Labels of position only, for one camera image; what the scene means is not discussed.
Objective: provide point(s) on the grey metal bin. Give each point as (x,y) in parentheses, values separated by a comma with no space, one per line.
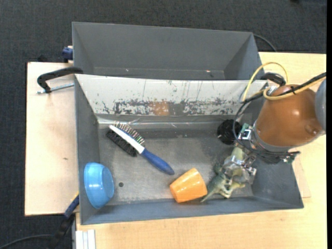
(160,48)

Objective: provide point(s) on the blue bowl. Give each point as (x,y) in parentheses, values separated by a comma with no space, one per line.
(98,184)

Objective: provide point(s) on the blue and white brush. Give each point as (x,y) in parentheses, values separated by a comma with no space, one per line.
(153,158)

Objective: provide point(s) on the black cylinder on white bracket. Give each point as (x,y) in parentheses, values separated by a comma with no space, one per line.
(227,132)

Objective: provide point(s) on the orange cup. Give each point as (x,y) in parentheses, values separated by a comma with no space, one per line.
(188,187)

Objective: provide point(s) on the green toy dinosaur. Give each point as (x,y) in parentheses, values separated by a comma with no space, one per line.
(218,185)

